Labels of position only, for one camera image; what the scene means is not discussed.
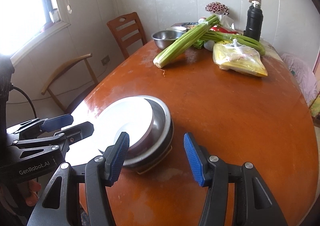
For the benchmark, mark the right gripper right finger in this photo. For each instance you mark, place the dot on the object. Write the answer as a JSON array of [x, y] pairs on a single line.
[[254, 203]]

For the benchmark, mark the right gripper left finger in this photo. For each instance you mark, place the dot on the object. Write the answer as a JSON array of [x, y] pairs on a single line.
[[59, 203]]

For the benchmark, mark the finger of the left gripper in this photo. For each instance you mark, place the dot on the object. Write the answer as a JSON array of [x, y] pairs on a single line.
[[70, 135], [36, 127]]

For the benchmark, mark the large steel bowl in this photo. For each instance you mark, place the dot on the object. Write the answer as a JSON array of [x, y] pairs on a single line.
[[157, 138]]

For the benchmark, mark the yellow scalloped plate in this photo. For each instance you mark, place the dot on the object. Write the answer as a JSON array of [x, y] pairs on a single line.
[[154, 163]]

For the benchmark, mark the person's hand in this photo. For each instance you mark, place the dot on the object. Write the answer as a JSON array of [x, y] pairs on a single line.
[[33, 187]]

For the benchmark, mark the curved wooden armchair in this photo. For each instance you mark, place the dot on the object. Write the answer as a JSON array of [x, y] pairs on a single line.
[[71, 82]]

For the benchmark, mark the pink cartoon folding screen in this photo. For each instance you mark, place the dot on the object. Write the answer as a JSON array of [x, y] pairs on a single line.
[[314, 104]]

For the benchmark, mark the brown wooden chair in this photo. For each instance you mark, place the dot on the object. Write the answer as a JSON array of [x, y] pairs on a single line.
[[127, 29]]

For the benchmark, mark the small steel bowl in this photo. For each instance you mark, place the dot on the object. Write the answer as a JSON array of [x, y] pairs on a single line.
[[164, 39]]

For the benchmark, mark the pink cloth on chair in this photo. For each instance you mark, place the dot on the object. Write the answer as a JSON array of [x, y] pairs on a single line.
[[302, 73]]

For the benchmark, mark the celery bunch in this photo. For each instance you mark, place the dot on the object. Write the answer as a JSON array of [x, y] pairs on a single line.
[[185, 41], [241, 39]]

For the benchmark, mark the yellow noodle bag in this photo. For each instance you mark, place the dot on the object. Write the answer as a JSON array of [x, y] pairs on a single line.
[[240, 58]]

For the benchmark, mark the black thermos flask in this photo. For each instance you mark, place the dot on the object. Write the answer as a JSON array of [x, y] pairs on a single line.
[[254, 21]]

